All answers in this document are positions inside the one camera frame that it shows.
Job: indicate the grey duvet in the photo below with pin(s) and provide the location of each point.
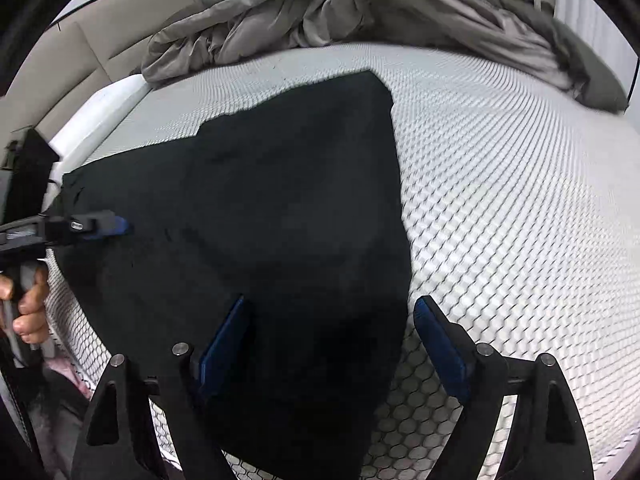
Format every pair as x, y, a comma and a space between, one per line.
350, 10

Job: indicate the white honeycomb mattress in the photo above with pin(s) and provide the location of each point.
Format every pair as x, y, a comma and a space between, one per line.
500, 185

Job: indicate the white curtain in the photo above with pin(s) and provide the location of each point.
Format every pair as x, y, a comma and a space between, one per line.
585, 15

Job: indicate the black pants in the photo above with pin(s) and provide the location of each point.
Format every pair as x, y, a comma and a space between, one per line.
280, 200

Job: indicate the white pillow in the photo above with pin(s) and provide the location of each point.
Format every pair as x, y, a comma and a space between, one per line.
100, 115

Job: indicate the person's left hand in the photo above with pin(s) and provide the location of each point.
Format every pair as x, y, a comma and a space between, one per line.
35, 305

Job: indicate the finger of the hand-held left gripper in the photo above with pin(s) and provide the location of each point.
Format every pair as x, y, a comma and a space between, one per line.
121, 227
87, 229

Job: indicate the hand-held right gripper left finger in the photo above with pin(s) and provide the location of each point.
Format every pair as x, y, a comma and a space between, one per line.
225, 340

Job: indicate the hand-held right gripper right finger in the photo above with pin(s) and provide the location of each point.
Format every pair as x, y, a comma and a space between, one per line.
440, 347

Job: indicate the beige padded headboard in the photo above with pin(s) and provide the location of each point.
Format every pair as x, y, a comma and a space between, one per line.
100, 45

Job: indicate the pink cloth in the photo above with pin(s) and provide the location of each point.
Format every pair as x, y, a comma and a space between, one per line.
67, 372

